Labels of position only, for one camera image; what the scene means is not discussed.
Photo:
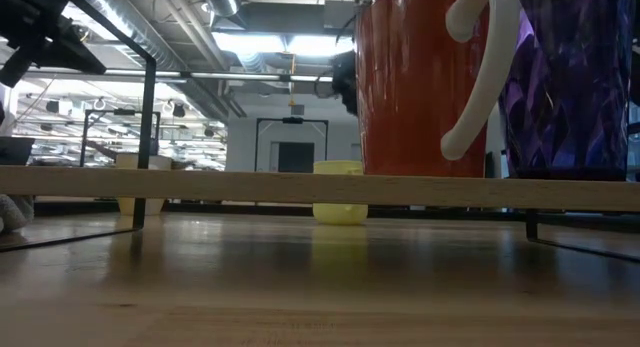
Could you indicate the pale yellow small mug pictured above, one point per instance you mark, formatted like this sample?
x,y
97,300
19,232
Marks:
x,y
340,214

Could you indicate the ceiling light panel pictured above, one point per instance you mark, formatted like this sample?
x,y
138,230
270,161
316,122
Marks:
x,y
260,43

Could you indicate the grey hanging box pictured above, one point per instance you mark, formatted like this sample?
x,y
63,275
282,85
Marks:
x,y
297,110

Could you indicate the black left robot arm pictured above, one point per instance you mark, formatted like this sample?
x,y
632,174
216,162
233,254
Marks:
x,y
25,2

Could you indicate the large silver air duct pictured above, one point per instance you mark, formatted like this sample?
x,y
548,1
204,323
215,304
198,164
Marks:
x,y
117,7

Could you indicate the ceiling light tube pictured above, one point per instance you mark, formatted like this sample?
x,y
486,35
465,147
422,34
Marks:
x,y
235,76

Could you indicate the black stand frame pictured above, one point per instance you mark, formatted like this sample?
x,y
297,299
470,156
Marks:
x,y
292,120
124,112

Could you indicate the dark monitor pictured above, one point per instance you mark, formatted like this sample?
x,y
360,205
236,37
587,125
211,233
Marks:
x,y
15,151

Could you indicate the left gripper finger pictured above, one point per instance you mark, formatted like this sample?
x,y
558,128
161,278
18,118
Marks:
x,y
82,62

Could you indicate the purple faceted cup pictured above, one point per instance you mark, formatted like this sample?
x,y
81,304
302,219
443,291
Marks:
x,y
575,97

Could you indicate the grey cloth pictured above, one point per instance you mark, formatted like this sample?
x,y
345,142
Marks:
x,y
15,212

